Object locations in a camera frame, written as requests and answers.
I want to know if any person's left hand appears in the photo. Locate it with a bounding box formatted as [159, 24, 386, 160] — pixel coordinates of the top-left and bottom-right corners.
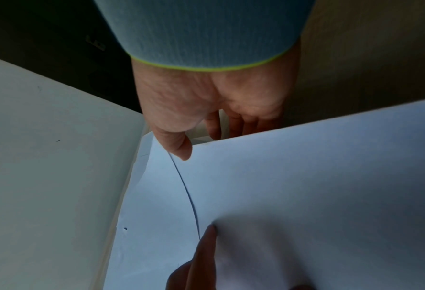
[166, 224, 317, 290]

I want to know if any person's right hand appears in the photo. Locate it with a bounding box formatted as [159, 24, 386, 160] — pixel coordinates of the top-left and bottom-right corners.
[131, 38, 302, 161]

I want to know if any white paper sheet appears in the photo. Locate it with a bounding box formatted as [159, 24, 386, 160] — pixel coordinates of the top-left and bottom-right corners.
[103, 131, 202, 290]
[169, 96, 425, 290]

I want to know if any person's right forearm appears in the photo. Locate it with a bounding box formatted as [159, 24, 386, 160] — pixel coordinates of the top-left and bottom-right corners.
[92, 0, 316, 71]

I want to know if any white board panel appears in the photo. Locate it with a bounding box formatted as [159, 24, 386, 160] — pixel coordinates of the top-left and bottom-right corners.
[0, 52, 149, 290]

